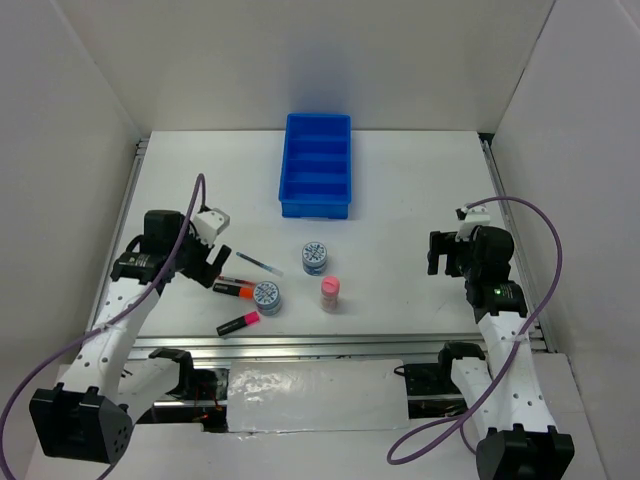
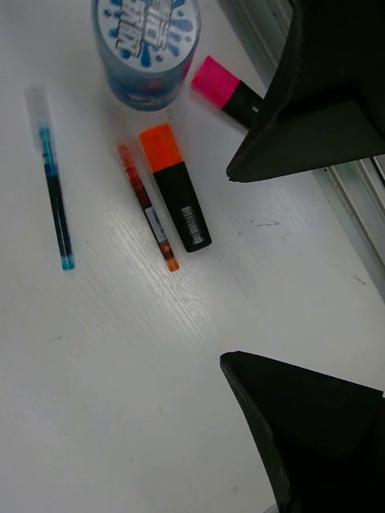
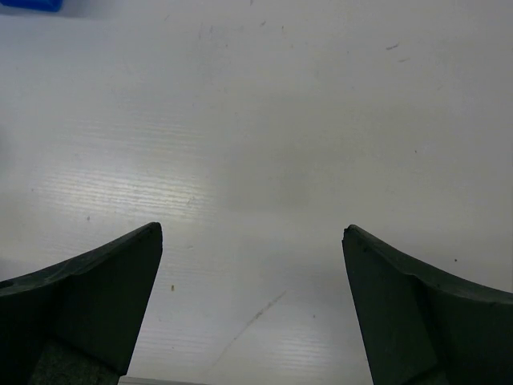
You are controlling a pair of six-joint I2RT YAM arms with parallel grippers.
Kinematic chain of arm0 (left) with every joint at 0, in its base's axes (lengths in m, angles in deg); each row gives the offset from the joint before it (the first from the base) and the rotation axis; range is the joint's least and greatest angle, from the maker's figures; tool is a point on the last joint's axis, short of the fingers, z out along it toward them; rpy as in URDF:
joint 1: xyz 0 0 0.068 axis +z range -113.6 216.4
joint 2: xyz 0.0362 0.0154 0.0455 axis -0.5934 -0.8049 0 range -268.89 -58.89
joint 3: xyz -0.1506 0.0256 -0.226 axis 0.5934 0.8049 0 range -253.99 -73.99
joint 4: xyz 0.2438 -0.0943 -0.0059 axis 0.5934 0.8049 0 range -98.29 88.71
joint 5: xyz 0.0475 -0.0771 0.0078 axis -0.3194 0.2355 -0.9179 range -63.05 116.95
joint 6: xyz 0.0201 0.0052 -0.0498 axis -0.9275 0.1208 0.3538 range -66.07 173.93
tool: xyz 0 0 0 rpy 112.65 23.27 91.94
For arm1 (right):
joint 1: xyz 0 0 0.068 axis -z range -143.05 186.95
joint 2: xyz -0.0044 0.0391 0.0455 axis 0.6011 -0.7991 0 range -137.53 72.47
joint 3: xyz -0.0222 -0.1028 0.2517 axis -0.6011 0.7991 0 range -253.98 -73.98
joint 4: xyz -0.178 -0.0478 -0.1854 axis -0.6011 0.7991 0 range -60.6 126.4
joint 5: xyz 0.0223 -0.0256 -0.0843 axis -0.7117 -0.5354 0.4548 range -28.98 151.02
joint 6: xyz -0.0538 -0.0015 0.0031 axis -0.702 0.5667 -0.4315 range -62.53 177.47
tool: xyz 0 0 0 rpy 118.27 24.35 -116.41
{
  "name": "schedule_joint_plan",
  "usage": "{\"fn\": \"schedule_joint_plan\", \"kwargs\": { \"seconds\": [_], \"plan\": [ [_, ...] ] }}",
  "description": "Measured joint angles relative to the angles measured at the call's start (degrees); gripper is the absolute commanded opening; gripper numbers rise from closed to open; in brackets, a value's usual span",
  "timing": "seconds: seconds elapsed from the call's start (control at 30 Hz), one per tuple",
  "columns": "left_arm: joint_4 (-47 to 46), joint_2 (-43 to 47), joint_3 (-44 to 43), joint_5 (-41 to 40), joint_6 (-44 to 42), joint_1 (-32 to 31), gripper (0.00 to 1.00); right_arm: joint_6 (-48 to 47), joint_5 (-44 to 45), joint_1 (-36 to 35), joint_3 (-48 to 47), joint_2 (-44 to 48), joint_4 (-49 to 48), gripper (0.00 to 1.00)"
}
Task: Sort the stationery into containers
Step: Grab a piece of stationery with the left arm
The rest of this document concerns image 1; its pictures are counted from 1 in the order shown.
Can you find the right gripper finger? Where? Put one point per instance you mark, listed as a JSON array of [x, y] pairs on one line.
[[440, 243], [433, 262]]

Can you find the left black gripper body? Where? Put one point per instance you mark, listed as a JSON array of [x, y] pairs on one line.
[[192, 256]]

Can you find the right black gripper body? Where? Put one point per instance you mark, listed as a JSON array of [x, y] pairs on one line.
[[461, 262]]

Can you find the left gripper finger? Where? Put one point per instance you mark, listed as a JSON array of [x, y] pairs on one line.
[[221, 258], [210, 272]]

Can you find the red pen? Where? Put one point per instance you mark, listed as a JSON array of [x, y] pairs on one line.
[[235, 281]]

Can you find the orange highlighter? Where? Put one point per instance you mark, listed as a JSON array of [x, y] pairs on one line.
[[239, 291]]

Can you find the blue pen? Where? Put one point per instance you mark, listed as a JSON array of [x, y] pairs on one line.
[[273, 270]]

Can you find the blue cleaning gel jar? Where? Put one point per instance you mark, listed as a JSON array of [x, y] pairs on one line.
[[267, 298], [314, 257]]

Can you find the pink highlighter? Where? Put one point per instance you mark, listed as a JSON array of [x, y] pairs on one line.
[[238, 324]]

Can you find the pink capped bottle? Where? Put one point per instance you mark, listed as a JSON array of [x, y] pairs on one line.
[[330, 289]]

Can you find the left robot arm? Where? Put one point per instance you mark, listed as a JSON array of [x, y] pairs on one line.
[[91, 412]]

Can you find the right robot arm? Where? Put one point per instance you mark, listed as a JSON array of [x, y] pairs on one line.
[[518, 437]]

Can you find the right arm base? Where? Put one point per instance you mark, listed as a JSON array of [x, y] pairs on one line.
[[432, 381]]

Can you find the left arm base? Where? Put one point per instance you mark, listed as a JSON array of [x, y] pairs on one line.
[[194, 383]]

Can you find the blue compartment tray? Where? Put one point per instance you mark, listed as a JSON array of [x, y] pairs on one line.
[[315, 180]]

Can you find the white cover plate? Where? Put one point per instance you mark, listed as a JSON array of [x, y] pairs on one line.
[[332, 395]]

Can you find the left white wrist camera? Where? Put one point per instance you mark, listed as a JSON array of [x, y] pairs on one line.
[[210, 224]]

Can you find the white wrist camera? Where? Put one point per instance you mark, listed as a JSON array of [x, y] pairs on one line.
[[469, 219], [210, 224]]

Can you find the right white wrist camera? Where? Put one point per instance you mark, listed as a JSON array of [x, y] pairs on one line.
[[469, 219]]

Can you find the right side aluminium rail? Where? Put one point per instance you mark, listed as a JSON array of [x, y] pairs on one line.
[[542, 329]]

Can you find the aluminium front rail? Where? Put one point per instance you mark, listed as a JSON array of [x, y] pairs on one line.
[[210, 350]]

